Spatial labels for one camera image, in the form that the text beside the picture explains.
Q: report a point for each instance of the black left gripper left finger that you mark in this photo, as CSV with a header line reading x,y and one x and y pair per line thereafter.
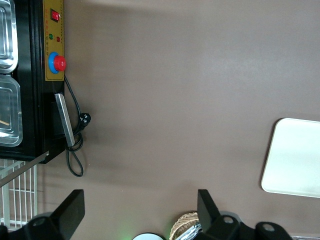
x,y
70,212

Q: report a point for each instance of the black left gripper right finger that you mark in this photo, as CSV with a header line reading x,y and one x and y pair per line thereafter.
x,y
208,215

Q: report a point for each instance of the cream plastic tray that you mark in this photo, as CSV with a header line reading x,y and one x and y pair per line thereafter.
x,y
292,157

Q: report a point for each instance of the stacked foil containers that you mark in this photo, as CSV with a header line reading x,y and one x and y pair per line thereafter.
x,y
193,231

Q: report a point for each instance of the light wicker basket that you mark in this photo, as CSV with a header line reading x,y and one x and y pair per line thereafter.
x,y
181,222

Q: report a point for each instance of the grey metal strip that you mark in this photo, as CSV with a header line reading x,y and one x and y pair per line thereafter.
x,y
25,167

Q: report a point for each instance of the steel pan with stick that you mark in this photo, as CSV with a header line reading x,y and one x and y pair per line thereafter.
x,y
10,105

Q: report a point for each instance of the black food warmer appliance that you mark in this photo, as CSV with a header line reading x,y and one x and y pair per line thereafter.
x,y
27,75

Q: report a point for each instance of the empty steel pan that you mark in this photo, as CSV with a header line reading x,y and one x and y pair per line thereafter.
x,y
7,37

